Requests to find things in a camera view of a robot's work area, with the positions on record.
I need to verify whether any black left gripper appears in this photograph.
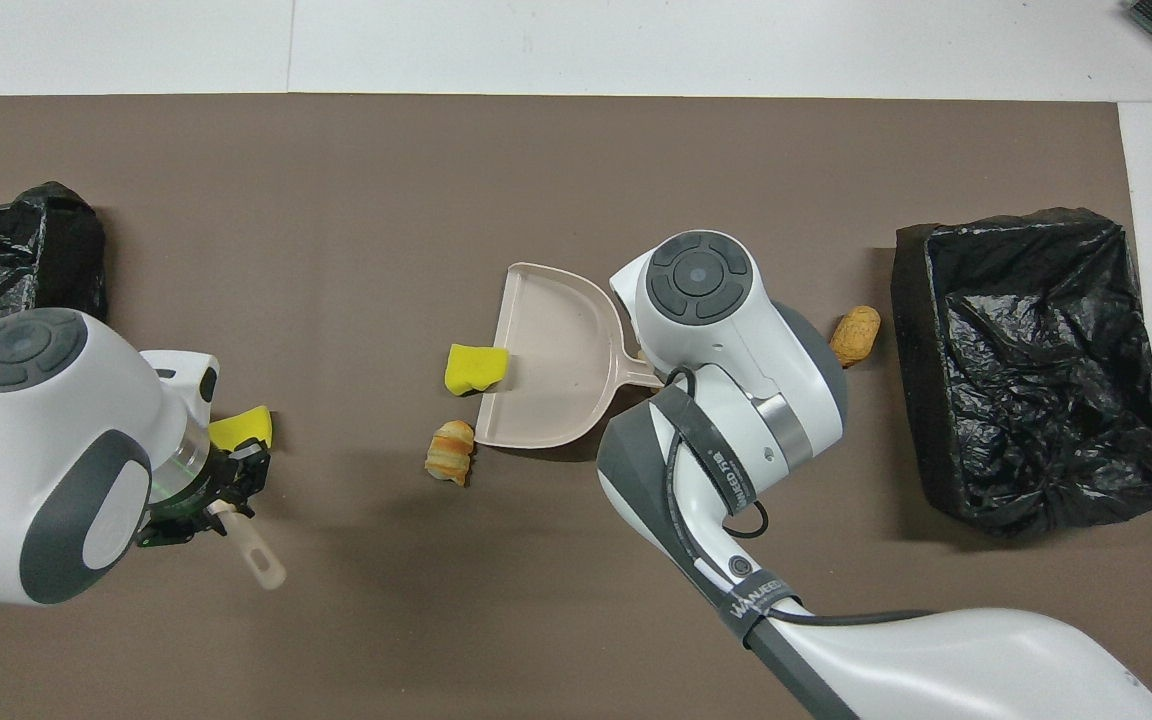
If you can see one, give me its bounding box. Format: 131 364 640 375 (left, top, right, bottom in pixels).
136 440 273 549

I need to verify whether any yellow green-backed sponge piece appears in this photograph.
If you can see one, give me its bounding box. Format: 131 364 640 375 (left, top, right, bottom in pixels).
208 404 275 453

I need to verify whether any croissant piece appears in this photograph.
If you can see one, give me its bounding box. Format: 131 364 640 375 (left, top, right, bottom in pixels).
424 420 477 489

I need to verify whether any beige plastic dustpan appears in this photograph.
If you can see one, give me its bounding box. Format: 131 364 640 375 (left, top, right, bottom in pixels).
474 262 667 451

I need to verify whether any golden oval bread roll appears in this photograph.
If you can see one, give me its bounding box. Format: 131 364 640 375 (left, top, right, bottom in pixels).
827 304 883 369

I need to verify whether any black bag lined bin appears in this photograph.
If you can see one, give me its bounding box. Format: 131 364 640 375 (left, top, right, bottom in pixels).
0 180 109 401
889 207 1152 541

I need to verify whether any brown table mat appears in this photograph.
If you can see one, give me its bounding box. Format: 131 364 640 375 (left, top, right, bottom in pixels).
0 93 1152 720

